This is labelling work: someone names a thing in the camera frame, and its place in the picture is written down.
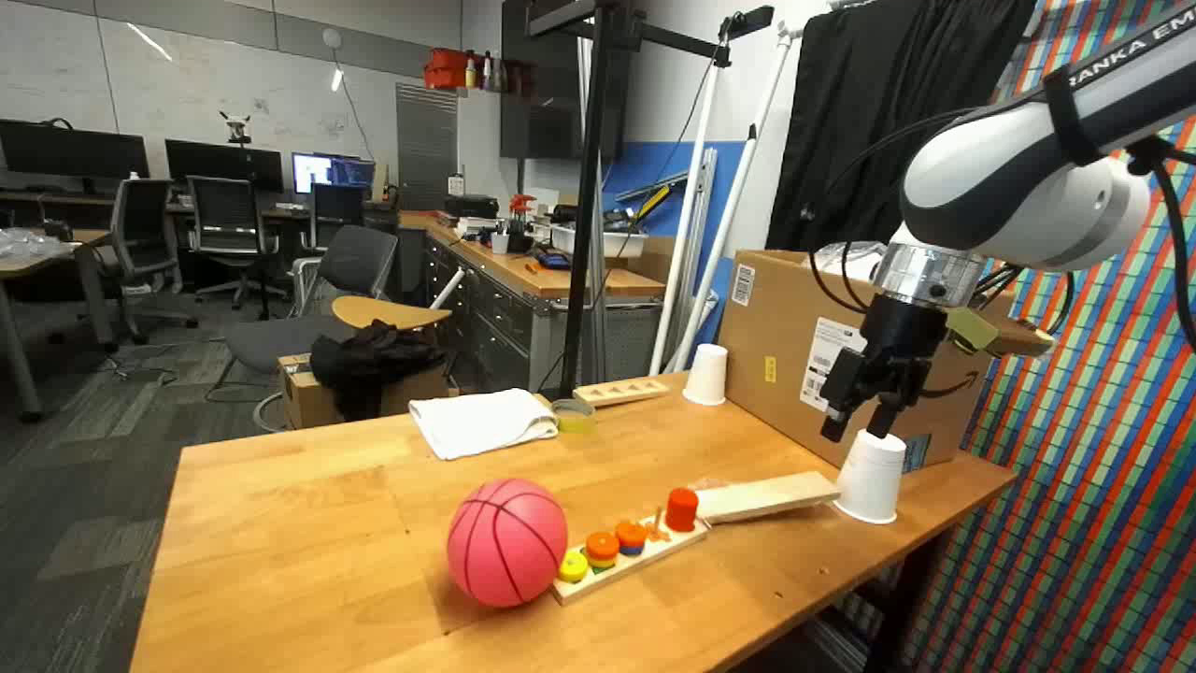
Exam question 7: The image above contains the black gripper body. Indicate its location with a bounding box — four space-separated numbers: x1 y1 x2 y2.
851 291 953 407

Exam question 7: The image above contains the tall red peg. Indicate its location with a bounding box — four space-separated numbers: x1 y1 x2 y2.
660 484 704 536

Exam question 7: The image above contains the black wall panel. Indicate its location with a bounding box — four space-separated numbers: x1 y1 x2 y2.
496 0 584 160

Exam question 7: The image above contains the white folded towel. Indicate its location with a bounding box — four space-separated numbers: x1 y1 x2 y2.
409 387 566 465

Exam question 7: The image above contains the large cardboard box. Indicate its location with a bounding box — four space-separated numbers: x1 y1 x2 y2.
717 248 1059 474

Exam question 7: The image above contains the white paper cup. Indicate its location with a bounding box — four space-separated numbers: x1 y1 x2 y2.
835 427 913 528
681 339 732 411

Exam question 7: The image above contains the pink basketball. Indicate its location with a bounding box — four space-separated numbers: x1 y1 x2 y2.
446 474 573 614

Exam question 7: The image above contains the black hanging curtain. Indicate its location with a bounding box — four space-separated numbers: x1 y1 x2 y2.
764 0 1038 256

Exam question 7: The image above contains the wooden slotted block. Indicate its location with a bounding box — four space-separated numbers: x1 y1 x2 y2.
568 374 674 417

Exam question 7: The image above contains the short orange peg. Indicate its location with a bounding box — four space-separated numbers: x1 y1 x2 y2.
584 528 624 571

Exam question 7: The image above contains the orange box on shelf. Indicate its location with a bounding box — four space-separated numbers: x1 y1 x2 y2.
422 48 472 95

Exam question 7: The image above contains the colourful woven wall cloth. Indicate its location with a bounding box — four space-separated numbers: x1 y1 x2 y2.
899 0 1196 673

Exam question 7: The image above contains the dark orange peg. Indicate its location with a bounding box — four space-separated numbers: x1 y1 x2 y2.
613 518 649 563

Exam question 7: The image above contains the grey metal panel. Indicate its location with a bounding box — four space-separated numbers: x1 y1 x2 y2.
394 83 460 209

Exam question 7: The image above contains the monitor with blue screen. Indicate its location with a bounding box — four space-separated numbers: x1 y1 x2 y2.
291 150 379 199

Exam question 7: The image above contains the black bag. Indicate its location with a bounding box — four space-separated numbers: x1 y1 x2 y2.
308 320 447 424

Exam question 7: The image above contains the office desk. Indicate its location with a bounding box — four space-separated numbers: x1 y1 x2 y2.
0 221 121 424

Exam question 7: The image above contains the white wooden plank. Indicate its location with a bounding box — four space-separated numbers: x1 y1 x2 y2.
696 469 842 528

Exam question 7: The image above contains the small cardboard box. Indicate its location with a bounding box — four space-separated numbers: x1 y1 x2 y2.
273 353 460 432

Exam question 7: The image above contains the wide black monitor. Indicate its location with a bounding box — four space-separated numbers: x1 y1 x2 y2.
0 115 154 199

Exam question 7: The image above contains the black mesh office chair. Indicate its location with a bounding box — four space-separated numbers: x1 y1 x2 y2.
106 174 202 347
182 174 291 321

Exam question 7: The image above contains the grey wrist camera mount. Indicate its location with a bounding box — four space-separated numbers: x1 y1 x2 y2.
872 239 1000 354

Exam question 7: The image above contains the grey chair with wooden tablet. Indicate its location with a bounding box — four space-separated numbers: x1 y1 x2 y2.
220 221 455 377

